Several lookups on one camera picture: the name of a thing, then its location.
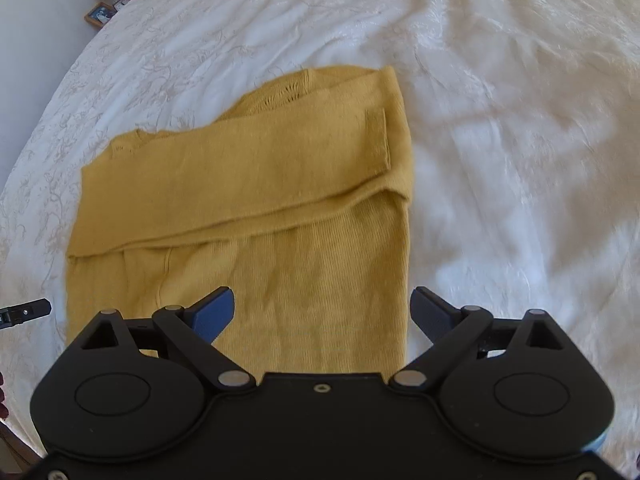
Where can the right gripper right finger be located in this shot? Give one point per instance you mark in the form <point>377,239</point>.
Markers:
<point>453,332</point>

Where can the white embroidered bedspread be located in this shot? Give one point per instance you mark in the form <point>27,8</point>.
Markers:
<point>524,117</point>

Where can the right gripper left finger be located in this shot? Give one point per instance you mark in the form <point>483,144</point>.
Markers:
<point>190,333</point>

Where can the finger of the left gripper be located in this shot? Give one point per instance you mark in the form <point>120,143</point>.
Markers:
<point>21,313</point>

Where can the mustard yellow knit sweater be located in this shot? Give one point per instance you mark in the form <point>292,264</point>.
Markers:
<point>296,198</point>

